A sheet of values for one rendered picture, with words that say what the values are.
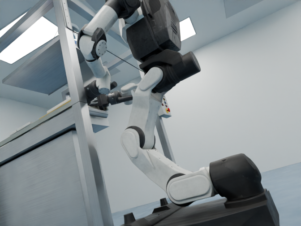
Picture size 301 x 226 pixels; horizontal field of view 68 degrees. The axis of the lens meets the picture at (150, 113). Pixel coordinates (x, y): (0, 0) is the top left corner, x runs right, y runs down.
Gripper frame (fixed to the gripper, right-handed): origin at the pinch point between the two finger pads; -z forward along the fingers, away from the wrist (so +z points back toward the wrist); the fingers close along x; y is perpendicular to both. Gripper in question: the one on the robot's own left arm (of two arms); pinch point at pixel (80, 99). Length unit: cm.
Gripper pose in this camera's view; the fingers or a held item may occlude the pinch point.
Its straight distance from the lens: 146.5
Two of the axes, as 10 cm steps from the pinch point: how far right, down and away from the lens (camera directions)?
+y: 6.0, 0.9, 8.0
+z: 7.6, -3.9, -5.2
